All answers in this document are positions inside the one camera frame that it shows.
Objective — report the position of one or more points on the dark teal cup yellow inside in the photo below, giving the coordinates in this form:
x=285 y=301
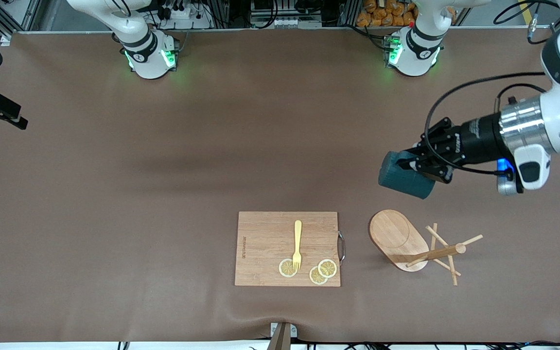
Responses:
x=404 y=182

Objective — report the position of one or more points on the yellow plastic fork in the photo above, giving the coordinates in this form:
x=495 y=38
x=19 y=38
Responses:
x=298 y=233

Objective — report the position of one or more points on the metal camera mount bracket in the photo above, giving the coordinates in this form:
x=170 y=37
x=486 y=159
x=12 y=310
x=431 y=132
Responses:
x=282 y=340

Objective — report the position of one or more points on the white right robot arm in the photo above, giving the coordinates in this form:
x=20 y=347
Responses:
x=148 y=58

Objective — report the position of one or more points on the wooden mug tree rack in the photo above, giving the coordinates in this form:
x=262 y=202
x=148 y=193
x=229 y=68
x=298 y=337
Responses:
x=396 y=233

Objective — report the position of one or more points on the orange packaged snacks heap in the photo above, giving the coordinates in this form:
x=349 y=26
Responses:
x=382 y=14

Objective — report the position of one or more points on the aluminium frame post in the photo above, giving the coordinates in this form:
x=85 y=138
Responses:
x=7 y=36

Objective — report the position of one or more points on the lemon slice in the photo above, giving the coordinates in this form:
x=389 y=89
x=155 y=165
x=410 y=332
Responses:
x=328 y=268
x=285 y=268
x=315 y=278

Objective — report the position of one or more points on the white power strip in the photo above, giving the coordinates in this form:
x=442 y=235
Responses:
x=178 y=12

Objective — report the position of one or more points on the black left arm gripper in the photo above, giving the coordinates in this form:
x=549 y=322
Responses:
x=479 y=136

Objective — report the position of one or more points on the brown table mat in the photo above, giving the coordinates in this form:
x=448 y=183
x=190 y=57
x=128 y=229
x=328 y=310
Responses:
x=114 y=146

